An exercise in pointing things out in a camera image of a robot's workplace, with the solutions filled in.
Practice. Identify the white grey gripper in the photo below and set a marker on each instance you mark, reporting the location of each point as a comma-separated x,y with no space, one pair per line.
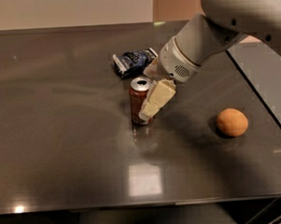
175,63

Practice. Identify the red coke can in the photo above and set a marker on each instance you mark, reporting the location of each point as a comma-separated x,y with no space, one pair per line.
139,87

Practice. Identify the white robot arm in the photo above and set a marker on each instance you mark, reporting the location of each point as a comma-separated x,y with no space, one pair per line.
222,24

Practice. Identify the blue chip bag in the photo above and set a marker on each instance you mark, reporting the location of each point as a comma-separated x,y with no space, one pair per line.
133,62

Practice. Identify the orange fruit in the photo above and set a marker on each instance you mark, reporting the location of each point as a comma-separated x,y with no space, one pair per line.
232,122

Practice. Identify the grey side table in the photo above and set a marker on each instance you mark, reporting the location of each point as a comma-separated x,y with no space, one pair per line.
262,69

